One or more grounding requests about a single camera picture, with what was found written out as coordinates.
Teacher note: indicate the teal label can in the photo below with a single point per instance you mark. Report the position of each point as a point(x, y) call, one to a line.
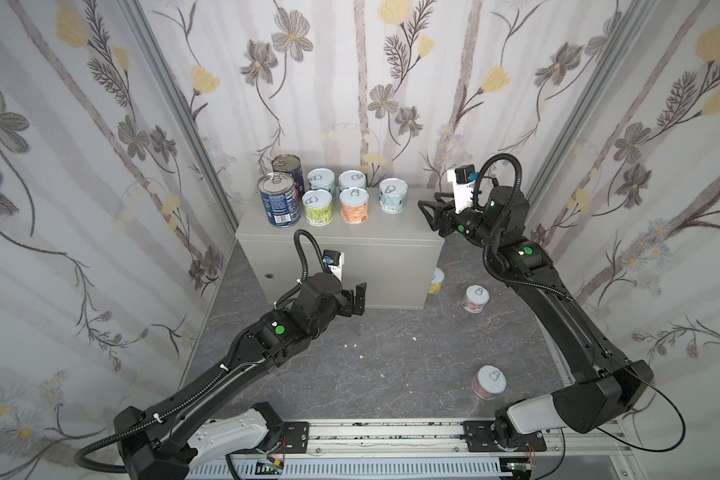
point(393, 195)

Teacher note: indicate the pale blue label can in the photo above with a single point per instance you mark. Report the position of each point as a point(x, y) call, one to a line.
point(352, 179)

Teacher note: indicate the aluminium corner frame left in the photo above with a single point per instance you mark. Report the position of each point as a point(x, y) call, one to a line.
point(171, 92)

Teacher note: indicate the grey metal cabinet box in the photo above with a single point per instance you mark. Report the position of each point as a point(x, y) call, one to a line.
point(394, 254)

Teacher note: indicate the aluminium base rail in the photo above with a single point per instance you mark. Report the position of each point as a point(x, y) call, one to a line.
point(428, 437)

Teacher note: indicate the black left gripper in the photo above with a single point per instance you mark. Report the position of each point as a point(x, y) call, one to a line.
point(348, 300)

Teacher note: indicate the blue nutrition label can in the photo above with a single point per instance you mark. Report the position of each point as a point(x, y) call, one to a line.
point(280, 199)

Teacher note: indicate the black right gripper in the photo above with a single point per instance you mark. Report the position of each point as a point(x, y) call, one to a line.
point(444, 216)

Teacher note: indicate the pink flower label can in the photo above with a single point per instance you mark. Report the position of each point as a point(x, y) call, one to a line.
point(475, 299)

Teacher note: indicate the yellow label can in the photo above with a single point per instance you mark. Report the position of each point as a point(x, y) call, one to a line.
point(437, 281)

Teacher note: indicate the green label can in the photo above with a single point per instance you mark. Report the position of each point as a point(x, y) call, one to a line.
point(318, 207)

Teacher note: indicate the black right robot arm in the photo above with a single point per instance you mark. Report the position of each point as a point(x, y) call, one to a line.
point(606, 383)

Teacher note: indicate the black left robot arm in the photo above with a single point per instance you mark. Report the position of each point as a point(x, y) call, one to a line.
point(169, 439)

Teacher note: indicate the white slotted cable duct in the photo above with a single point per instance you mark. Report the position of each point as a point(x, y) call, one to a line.
point(373, 468)

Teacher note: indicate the dark blue tomato can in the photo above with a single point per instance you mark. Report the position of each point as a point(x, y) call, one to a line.
point(290, 164)

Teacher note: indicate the light blue label can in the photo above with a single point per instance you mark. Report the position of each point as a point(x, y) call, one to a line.
point(322, 179)

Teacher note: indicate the aluminium corner frame right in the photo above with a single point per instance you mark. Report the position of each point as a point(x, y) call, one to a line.
point(618, 47)

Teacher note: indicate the aluminium corner frame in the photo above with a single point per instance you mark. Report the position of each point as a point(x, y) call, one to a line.
point(171, 92)
point(618, 47)

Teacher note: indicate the orange label can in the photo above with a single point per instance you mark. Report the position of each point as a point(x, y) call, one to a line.
point(354, 205)

